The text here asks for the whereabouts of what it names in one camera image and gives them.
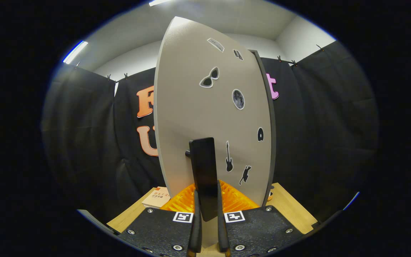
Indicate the beige shoe cabinet door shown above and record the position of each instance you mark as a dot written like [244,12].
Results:
[191,107]

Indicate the ceiling light panel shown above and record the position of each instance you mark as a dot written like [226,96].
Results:
[75,52]
[159,2]

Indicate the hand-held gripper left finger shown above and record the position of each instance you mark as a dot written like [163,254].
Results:
[195,228]

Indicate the small orange object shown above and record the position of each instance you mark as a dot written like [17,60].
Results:
[270,195]

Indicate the row of black cloth clips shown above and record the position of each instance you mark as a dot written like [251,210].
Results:
[279,59]

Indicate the black backdrop cloth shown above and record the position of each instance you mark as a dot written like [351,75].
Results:
[84,142]

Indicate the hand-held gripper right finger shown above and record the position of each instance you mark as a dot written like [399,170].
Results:
[222,232]

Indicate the beige cover book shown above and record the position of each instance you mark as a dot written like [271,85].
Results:
[155,200]

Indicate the dark grey shoe cabinet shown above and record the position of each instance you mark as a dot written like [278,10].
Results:
[271,125]

